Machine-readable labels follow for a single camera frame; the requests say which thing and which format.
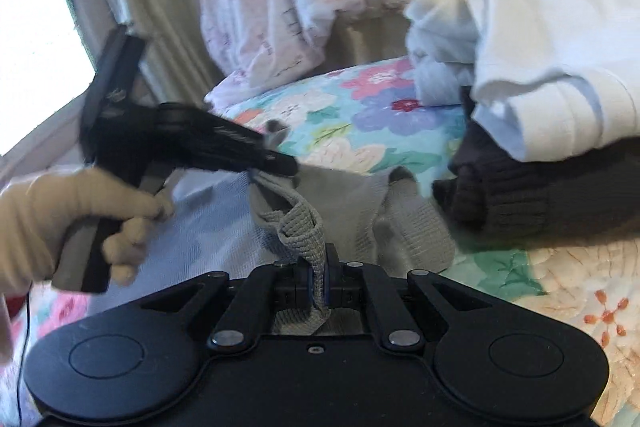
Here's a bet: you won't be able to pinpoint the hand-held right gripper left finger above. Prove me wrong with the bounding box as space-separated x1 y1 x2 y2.
140 254 316 355

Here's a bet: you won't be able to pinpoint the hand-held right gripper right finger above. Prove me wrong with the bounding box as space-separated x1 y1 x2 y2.
320 243 493 353

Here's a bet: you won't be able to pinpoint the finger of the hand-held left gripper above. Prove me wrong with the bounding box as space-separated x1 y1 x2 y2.
179 141 302 178
160 103 267 154

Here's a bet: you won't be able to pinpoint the grey waffle shirt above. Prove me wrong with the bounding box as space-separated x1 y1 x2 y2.
250 119 456 338

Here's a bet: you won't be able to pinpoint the white folded clothes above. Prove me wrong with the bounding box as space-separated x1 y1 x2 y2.
404 0 640 162

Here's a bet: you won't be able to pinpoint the person's left hand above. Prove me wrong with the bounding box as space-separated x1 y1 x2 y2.
0 167 177 298

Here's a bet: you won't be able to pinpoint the window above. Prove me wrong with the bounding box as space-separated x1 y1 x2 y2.
0 0 98 158

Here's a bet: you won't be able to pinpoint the beige curtain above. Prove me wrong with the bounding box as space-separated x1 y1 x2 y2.
65 0 241 108

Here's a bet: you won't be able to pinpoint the floral blanket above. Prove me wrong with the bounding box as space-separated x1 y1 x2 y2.
0 54 640 427

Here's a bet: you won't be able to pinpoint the pale blue folded cloth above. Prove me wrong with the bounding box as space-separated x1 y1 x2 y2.
412 49 476 108

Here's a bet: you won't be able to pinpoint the dark knit sweater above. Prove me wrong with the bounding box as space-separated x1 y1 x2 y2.
432 87 640 248

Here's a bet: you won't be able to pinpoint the black cable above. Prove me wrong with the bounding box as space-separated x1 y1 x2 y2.
17 279 36 427

